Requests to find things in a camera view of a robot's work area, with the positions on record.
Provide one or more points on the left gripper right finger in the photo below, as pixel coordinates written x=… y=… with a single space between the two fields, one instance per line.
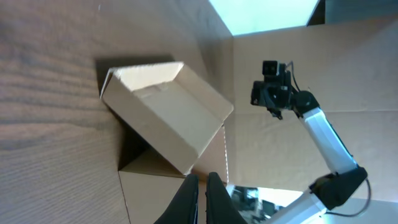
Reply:
x=219 y=207

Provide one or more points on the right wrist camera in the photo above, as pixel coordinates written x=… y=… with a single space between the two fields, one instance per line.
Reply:
x=272 y=68

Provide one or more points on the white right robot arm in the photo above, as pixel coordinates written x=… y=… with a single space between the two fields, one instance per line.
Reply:
x=334 y=189

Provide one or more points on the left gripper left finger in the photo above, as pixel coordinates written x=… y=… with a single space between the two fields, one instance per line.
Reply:
x=183 y=208

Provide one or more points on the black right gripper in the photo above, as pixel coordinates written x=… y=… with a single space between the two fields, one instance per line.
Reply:
x=274 y=93

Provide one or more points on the cardboard box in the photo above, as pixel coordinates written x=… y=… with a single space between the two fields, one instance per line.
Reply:
x=181 y=118

